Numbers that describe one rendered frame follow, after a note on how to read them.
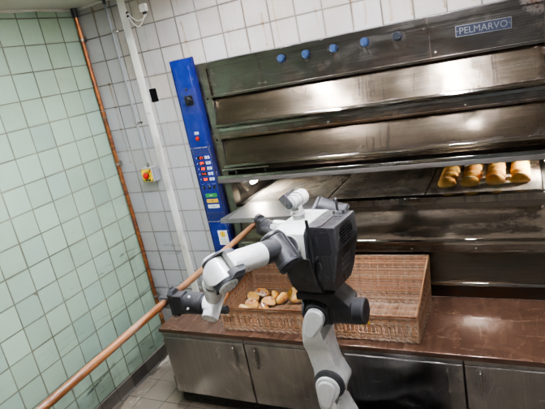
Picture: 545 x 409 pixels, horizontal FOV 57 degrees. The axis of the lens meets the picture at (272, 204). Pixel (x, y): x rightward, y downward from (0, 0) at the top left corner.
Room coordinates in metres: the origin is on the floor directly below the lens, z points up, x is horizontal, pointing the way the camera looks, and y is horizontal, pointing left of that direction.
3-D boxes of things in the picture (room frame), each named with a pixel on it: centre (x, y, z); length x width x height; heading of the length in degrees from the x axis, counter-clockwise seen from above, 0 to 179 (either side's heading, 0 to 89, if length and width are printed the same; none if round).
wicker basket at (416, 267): (2.48, -0.45, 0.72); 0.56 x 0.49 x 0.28; 62
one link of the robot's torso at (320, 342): (1.98, -0.11, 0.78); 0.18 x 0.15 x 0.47; 152
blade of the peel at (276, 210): (2.89, 0.00, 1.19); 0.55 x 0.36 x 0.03; 62
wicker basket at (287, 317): (2.76, 0.08, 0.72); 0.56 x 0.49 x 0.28; 63
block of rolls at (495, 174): (2.83, -1.28, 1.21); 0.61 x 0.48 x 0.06; 152
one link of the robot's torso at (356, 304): (1.95, -0.18, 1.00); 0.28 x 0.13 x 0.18; 62
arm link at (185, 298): (1.85, 0.43, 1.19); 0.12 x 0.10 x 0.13; 62
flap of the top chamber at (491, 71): (2.72, -0.56, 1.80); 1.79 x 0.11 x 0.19; 62
